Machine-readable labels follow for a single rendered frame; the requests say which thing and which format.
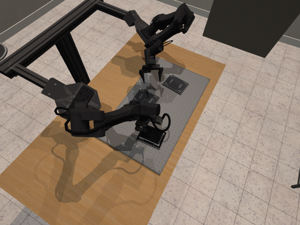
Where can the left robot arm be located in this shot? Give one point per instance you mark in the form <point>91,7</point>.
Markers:
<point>170,25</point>

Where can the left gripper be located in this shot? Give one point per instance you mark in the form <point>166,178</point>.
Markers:
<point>148,67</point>

